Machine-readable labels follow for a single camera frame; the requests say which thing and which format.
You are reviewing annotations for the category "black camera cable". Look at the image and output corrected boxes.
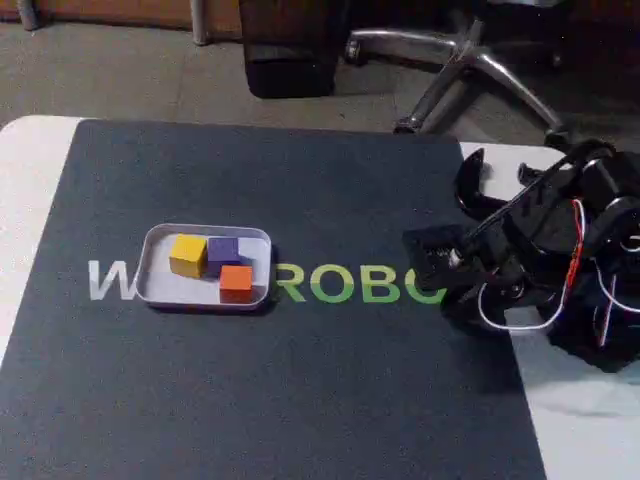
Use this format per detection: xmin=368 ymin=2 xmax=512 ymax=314
xmin=462 ymin=142 xmax=616 ymax=246

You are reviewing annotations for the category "black bin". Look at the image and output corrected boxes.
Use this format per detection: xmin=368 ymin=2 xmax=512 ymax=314
xmin=238 ymin=0 xmax=352 ymax=99

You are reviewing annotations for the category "orange cube block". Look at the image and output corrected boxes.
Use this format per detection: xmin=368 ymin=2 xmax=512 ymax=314
xmin=219 ymin=265 xmax=255 ymax=305

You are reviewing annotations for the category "purple cube block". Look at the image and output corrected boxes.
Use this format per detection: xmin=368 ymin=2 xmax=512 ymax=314
xmin=205 ymin=236 xmax=242 ymax=278

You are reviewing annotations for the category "yellow cube block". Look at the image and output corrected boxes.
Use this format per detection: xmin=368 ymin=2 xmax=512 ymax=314
xmin=168 ymin=233 xmax=209 ymax=278

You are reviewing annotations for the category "grey furniture leg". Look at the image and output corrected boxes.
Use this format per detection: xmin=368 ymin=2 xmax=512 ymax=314
xmin=18 ymin=0 xmax=41 ymax=31
xmin=191 ymin=0 xmax=210 ymax=47

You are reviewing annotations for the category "chrome office chair base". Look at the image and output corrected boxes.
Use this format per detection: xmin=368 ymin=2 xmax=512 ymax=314
xmin=343 ymin=18 xmax=571 ymax=147

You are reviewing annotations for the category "black curved plastic piece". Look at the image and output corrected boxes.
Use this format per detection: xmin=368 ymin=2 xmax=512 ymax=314
xmin=451 ymin=148 xmax=502 ymax=217

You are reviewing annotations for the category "white cable loop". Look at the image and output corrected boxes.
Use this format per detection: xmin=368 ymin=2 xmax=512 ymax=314
xmin=476 ymin=199 xmax=576 ymax=333

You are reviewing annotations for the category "white rectangular tray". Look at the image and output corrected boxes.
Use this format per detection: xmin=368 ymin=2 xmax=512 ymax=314
xmin=141 ymin=222 xmax=274 ymax=314

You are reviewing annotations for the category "red and white wire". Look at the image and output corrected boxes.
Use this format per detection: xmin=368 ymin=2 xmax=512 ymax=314
xmin=567 ymin=198 xmax=587 ymax=289

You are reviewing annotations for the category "black square camera box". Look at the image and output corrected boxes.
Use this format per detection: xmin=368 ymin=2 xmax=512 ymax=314
xmin=402 ymin=223 xmax=487 ymax=292

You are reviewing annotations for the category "black mat with green lettering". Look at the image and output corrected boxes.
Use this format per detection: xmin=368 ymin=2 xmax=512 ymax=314
xmin=0 ymin=118 xmax=549 ymax=480

